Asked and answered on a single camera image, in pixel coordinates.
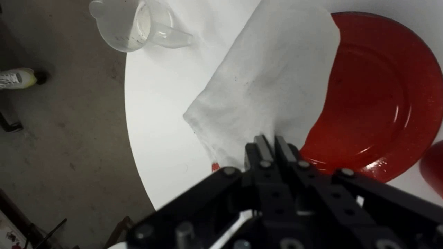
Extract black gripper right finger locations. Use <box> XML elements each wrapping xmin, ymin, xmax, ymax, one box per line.
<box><xmin>274</xmin><ymin>136</ymin><xmax>443</xmax><ymax>249</ymax></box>

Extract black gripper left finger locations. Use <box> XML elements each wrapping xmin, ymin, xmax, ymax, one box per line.
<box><xmin>126</xmin><ymin>135</ymin><xmax>296</xmax><ymax>249</ymax></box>

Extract white towel with red stripes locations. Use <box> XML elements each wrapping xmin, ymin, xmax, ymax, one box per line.
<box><xmin>183</xmin><ymin>5</ymin><xmax>342</xmax><ymax>171</ymax></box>

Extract red plate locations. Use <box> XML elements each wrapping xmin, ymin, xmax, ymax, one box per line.
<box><xmin>299</xmin><ymin>11</ymin><xmax>443</xmax><ymax>184</ymax></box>

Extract red mug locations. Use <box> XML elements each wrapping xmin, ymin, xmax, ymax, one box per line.
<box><xmin>419</xmin><ymin>140</ymin><xmax>443</xmax><ymax>195</ymax></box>

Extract clear plastic measuring cup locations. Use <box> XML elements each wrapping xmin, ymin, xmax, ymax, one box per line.
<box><xmin>89</xmin><ymin>0</ymin><xmax>195</xmax><ymax>53</ymax></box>

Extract white yellow shoe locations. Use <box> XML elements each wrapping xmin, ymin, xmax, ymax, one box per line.
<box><xmin>0</xmin><ymin>67</ymin><xmax>50</xmax><ymax>92</ymax></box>

